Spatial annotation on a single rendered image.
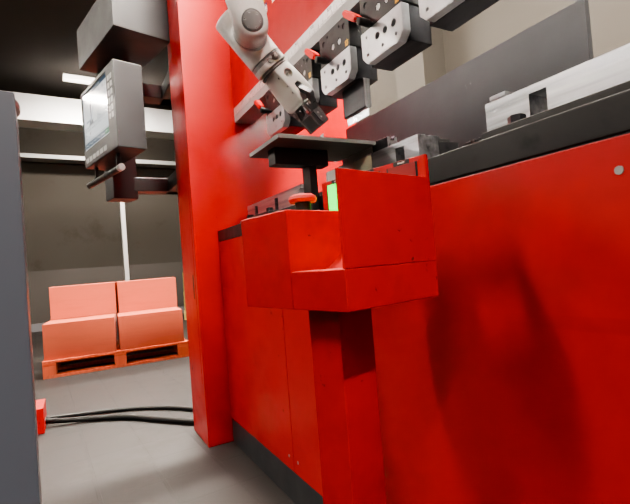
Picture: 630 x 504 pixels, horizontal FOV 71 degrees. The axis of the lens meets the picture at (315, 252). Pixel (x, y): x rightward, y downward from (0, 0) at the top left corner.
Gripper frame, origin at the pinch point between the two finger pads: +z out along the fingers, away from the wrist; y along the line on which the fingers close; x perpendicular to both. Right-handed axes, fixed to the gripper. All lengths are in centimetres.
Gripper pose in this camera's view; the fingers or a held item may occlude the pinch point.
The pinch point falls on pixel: (315, 121)
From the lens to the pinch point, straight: 114.6
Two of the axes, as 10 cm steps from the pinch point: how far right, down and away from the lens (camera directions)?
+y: -3.7, 0.5, 9.3
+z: 6.5, 7.3, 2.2
